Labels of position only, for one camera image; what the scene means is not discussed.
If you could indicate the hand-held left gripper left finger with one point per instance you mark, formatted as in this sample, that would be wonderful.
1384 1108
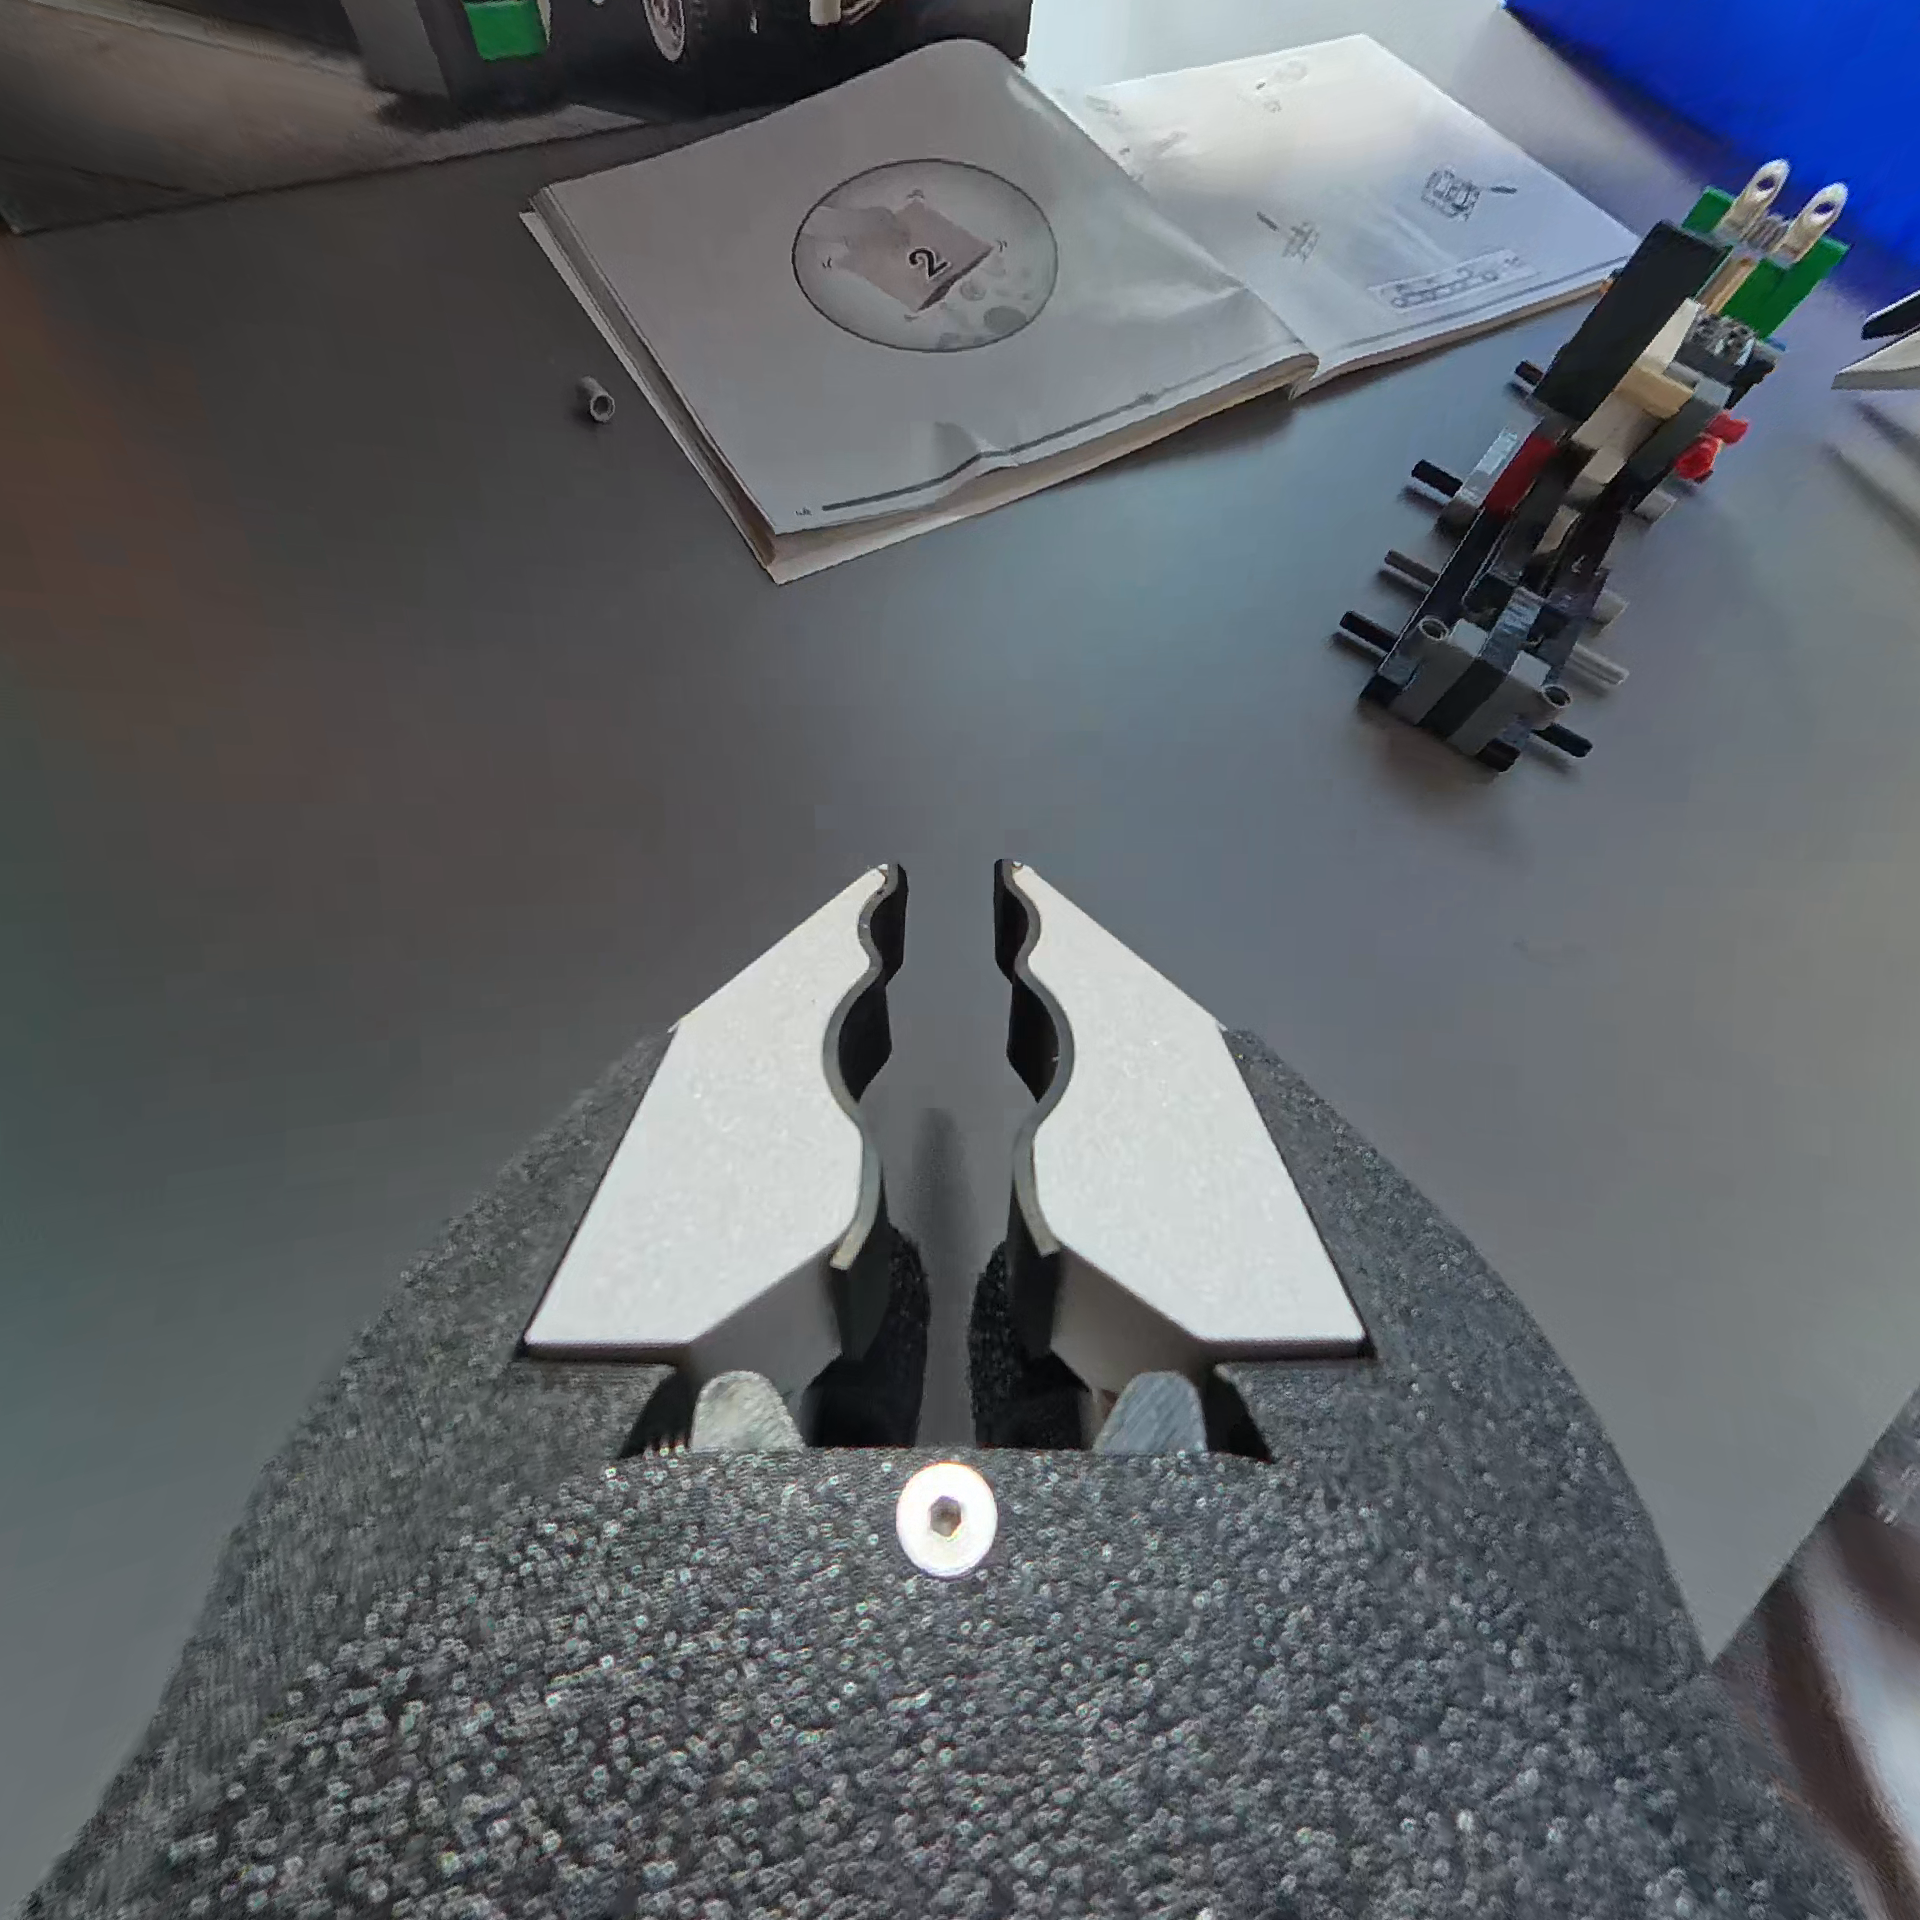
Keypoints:
721 1170

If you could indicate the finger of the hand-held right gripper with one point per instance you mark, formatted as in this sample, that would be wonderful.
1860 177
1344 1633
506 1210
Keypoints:
1886 353

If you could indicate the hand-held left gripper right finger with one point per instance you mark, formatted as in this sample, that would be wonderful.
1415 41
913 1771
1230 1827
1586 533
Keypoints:
1154 1154

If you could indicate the toy set box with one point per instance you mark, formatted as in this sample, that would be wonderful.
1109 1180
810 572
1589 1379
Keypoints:
524 59

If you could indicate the toy brick model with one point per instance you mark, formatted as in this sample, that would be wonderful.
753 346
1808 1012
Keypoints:
1606 451

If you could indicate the blue object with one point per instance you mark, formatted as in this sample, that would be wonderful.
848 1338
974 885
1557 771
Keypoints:
1725 76

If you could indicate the small grey toy brick connector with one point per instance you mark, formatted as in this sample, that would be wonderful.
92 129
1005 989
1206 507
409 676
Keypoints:
598 403

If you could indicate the open instruction booklet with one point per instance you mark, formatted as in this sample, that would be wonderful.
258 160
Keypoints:
1036 284

